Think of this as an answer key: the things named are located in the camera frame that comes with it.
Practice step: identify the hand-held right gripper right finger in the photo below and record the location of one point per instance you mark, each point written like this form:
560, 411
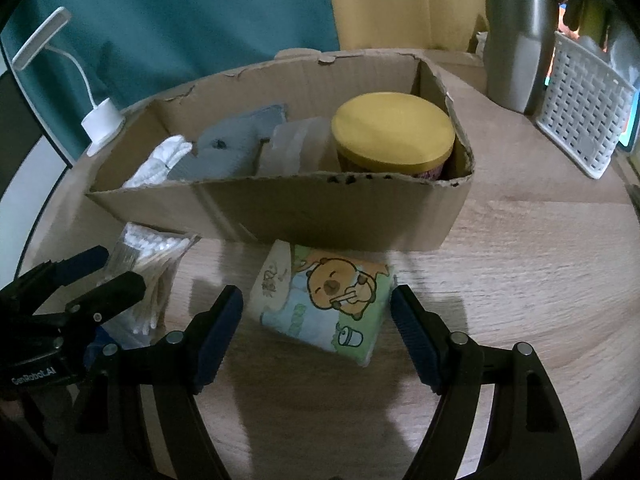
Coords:
415, 340

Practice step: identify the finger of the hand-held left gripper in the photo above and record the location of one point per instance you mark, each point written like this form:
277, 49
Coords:
120, 292
85, 259

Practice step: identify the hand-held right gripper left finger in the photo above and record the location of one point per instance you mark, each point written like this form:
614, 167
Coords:
217, 340

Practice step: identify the cotton swab bag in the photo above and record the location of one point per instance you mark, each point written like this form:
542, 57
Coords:
150, 270

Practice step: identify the blue tissue packet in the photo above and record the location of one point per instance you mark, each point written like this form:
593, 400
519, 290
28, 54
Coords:
127, 339

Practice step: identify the cartoon print tissue pack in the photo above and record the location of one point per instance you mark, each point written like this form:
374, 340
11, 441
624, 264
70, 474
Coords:
325, 300

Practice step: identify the white sock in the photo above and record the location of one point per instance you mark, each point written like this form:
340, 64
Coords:
160, 165

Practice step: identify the cardboard box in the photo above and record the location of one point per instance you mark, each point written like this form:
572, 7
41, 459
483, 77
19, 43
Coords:
300, 210

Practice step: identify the grey knit sock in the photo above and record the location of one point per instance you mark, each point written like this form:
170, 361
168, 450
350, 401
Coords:
225, 155

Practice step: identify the gold red tin can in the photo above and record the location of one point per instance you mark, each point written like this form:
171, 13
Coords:
390, 130

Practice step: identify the white desk lamp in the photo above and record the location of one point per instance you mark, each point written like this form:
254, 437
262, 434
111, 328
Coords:
102, 122

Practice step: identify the teal curtain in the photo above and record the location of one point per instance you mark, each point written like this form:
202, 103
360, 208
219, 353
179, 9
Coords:
175, 20

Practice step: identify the white plastic basket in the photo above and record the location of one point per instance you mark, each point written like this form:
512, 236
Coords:
585, 105

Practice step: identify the tablet with lit screen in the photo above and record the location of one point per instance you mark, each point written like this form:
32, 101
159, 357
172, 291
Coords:
631, 135

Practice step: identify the steel travel mug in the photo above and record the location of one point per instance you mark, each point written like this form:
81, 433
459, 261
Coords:
515, 50

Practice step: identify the yellow curtain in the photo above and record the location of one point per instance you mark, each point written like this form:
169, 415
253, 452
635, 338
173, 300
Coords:
410, 0

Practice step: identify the crumpled clear plastic bag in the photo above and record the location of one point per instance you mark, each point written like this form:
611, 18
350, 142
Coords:
622, 50

